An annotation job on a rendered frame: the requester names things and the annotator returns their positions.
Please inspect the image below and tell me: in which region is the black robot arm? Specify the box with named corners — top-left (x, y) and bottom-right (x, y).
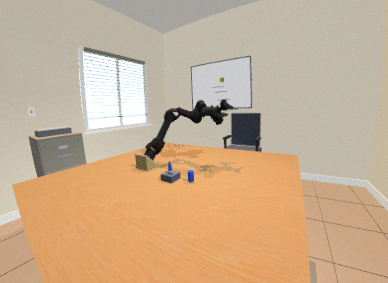
top-left (143, 100), bottom-right (224, 161)

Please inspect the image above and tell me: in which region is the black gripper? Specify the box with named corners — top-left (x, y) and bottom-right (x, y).
top-left (210, 99), bottom-right (234, 117)

